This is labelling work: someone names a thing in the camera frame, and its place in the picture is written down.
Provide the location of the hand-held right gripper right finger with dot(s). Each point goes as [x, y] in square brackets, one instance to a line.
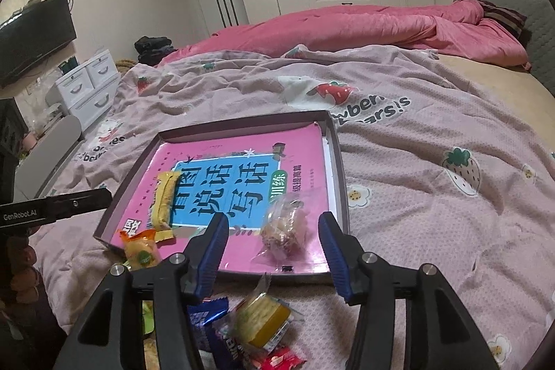
[336, 253]

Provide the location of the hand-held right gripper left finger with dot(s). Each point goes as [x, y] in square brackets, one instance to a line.
[212, 253]

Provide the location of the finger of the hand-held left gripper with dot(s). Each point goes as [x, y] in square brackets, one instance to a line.
[73, 204]

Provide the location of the clear-wrapped nut cake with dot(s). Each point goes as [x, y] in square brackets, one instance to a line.
[282, 229]

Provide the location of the blue snack packet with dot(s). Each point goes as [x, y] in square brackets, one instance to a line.
[206, 318]

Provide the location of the grey cardboard box tray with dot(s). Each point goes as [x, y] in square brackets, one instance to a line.
[243, 126]

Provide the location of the grey curved panel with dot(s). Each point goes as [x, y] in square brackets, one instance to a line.
[56, 153]

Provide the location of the green-label pastry packet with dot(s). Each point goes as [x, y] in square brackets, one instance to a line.
[141, 251]

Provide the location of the yellow snack bar packet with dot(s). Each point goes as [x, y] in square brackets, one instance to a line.
[164, 196]

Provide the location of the pink flowerpot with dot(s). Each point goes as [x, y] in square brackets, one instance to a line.
[28, 142]

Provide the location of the yellow cracker packet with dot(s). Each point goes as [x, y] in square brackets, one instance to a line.
[262, 318]

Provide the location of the green snack packet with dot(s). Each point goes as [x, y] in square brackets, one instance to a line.
[147, 316]

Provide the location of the pink printed blanket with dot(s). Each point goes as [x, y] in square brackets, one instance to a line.
[433, 222]

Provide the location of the pink book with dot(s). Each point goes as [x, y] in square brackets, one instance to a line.
[203, 151]

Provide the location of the white drawer chest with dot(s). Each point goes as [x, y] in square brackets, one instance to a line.
[91, 86]

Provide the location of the red striped snack packet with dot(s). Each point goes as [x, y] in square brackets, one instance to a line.
[277, 361]

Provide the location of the green container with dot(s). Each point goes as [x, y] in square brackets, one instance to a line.
[67, 66]

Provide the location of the brown plush item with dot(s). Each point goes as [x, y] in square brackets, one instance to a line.
[125, 64]

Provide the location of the black television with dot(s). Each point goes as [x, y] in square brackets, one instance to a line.
[34, 36]

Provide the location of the dark clothes pile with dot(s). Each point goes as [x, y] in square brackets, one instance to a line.
[151, 47]

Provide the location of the pink quilt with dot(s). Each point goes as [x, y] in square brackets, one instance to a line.
[347, 27]

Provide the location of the beige bed sheet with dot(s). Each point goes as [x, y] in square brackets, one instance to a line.
[498, 79]

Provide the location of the striped pillow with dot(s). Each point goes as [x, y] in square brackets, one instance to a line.
[503, 16]

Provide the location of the grey padded headboard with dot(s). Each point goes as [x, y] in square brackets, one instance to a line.
[537, 27]

